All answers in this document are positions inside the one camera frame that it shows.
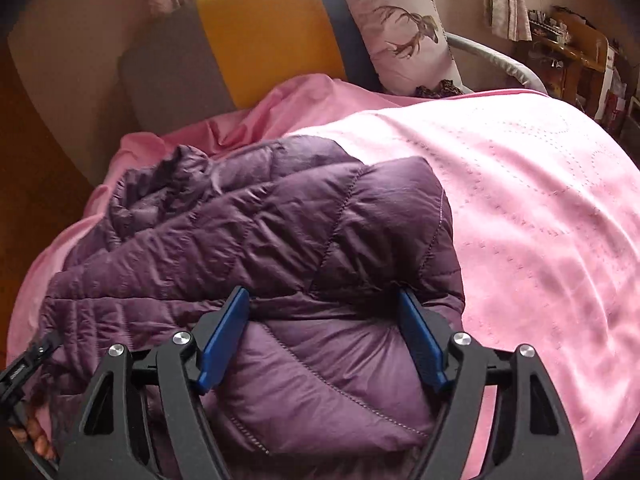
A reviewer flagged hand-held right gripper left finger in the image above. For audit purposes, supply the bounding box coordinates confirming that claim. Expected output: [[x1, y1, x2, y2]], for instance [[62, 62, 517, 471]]
[[59, 286, 251, 480]]

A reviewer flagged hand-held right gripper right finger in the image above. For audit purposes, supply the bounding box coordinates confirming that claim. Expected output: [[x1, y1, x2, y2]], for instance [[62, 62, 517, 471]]
[[397, 287, 586, 480]]

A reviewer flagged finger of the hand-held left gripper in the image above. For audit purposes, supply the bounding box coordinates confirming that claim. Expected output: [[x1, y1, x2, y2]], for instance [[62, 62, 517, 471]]
[[0, 332, 63, 426]]

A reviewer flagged purple quilted down jacket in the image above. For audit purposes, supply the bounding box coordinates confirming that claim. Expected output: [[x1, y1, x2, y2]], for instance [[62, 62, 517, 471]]
[[30, 135, 468, 480]]

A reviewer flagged person's left hand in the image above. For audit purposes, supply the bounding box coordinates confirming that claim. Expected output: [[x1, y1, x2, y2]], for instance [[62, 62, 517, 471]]
[[10, 400, 57, 461]]

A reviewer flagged pink embossed blanket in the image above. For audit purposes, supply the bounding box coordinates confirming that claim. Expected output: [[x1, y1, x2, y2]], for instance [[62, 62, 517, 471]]
[[285, 87, 640, 480]]

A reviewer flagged dark patterned cloth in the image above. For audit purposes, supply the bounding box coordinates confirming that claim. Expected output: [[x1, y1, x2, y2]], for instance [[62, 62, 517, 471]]
[[415, 80, 464, 99]]

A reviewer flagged deer print pillow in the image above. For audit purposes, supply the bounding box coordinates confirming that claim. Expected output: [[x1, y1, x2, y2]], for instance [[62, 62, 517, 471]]
[[327, 0, 468, 97]]

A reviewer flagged grey yellow blue headboard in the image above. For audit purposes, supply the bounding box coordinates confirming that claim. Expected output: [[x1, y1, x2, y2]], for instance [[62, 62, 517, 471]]
[[117, 0, 382, 133]]

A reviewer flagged wooden desk with shelf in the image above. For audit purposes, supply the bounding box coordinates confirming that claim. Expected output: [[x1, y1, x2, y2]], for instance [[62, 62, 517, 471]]
[[515, 7, 623, 121]]

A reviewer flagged grey curved chair frame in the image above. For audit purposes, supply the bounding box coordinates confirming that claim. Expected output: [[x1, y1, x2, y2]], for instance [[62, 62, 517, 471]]
[[445, 31, 548, 95]]

